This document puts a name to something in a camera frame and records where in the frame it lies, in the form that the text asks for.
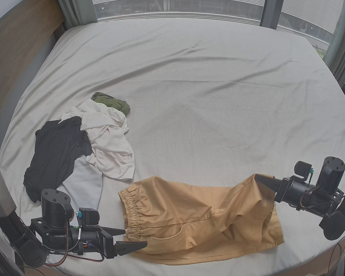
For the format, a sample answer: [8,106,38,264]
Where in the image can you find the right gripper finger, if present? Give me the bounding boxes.
[254,174,282,195]

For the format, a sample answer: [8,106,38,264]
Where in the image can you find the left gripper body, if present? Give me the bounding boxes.
[70,229,117,260]

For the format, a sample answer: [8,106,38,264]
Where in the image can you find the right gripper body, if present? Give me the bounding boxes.
[275,177,317,209]

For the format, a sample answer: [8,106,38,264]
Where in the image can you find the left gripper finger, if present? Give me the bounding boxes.
[115,241,148,256]
[101,226,127,237]

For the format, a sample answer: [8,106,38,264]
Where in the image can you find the tan shorts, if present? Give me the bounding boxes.
[118,174,285,263]

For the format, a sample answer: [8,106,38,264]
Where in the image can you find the bed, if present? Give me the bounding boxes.
[0,0,345,276]

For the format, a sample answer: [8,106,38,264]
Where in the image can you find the pale grey garment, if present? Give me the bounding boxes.
[56,156,104,212]

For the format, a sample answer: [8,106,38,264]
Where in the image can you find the cream white garment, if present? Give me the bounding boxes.
[59,98,136,181]

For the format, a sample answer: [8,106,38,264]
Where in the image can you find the black garment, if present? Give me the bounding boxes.
[24,117,93,204]

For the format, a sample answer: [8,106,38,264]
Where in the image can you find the olive green garment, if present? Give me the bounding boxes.
[91,92,131,116]

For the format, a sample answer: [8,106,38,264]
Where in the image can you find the grey-green curtain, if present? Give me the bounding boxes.
[42,0,99,30]
[323,0,345,83]

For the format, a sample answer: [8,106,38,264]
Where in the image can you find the window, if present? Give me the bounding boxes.
[86,0,345,51]

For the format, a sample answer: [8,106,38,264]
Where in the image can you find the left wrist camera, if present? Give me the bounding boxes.
[77,208,100,231]

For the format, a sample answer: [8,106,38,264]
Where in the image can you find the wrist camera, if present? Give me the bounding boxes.
[77,208,100,231]
[293,161,315,182]

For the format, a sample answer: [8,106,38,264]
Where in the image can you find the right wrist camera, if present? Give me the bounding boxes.
[293,161,315,182]

